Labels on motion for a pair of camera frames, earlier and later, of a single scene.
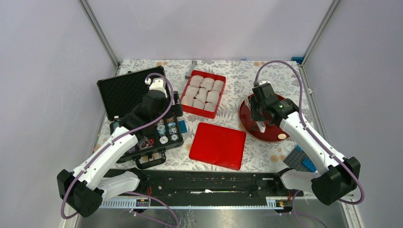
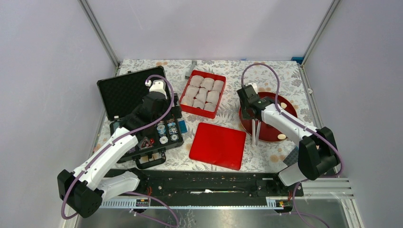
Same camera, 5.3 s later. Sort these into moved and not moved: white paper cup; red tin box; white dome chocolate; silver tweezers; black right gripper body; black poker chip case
Moved: black right gripper body; silver tweezers
Not moved: red tin box; white paper cup; white dome chocolate; black poker chip case
